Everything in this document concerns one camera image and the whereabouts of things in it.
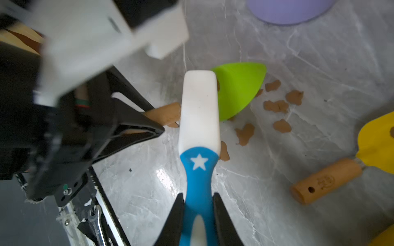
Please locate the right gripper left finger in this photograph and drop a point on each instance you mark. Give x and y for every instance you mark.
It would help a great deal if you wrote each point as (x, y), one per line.
(170, 234)

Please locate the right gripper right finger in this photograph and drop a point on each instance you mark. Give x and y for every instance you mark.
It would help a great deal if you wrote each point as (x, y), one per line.
(226, 232)

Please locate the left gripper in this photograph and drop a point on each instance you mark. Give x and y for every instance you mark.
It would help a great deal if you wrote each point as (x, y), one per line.
(56, 145)

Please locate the white brush blue handle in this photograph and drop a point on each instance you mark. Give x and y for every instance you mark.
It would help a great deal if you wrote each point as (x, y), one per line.
(199, 148)

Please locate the green trowel wooden handle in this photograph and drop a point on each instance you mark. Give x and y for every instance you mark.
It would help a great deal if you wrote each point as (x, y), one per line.
(239, 83)

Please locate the yellow trowel wooden handle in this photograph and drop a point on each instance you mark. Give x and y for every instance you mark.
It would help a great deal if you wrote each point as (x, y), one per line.
(375, 149)

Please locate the soil lump on table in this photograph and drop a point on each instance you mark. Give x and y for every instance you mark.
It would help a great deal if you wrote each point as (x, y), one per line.
(282, 126)
(224, 156)
(293, 97)
(245, 134)

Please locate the purple plastic bucket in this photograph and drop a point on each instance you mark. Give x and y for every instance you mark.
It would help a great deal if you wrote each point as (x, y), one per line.
(288, 12)

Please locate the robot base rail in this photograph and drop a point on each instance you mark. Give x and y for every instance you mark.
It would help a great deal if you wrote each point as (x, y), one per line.
(87, 215)

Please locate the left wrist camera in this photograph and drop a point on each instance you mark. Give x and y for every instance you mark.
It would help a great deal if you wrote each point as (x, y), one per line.
(81, 40)

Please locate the green trowel yellow handle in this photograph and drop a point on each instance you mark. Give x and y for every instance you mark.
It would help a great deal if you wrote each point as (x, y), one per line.
(386, 238)

